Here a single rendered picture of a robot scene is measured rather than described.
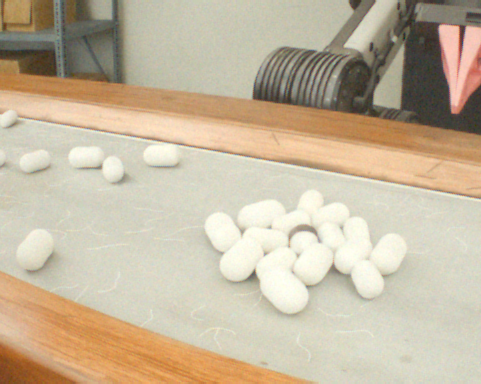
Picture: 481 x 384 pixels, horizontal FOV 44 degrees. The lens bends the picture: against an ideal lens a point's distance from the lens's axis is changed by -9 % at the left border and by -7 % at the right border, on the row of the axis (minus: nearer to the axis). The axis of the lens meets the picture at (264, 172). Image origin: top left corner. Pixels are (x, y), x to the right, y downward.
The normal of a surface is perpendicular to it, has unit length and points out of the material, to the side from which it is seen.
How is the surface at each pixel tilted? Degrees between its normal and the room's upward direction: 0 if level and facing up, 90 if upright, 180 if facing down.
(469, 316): 0
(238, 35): 89
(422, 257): 0
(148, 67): 91
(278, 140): 45
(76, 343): 0
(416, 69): 86
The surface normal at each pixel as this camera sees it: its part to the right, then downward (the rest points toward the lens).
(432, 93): -0.40, 0.28
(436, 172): -0.30, -0.42
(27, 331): 0.01, -0.93
